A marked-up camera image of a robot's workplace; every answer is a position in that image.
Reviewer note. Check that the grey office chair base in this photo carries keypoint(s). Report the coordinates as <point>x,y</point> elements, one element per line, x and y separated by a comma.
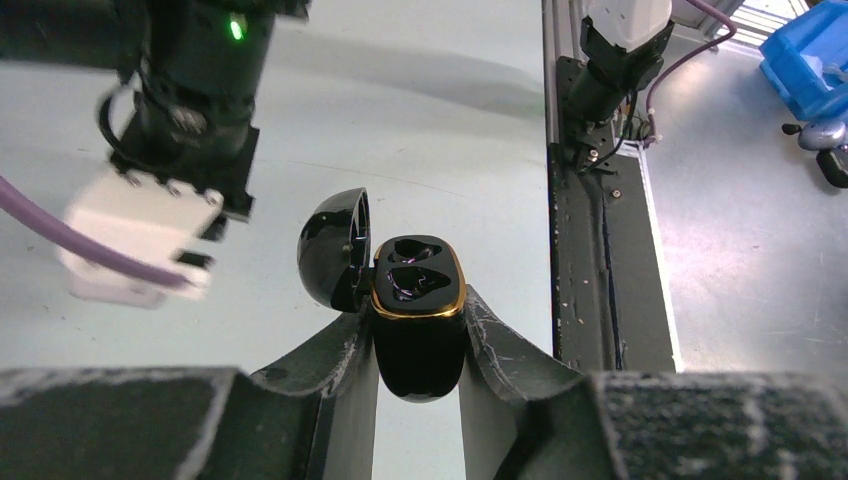
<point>828,139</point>

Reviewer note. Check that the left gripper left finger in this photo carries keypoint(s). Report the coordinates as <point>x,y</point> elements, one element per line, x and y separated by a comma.
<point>194,422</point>

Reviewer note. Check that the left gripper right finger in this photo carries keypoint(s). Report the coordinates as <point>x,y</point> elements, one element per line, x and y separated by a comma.
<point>525,415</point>

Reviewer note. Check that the blue plastic bin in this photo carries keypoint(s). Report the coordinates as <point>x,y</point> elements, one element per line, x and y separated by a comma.
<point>795,58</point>

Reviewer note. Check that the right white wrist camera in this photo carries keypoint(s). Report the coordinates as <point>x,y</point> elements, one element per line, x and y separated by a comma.
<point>149,222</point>

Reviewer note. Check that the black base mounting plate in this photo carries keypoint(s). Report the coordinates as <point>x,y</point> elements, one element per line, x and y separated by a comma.
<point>611,307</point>

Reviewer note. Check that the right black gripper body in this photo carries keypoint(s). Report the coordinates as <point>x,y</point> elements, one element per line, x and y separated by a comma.
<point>204,171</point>

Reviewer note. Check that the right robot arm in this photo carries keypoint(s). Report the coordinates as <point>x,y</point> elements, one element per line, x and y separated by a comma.
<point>200,65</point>

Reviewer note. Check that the black earbud charging case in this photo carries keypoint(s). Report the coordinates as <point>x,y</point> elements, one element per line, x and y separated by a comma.
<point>411,289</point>

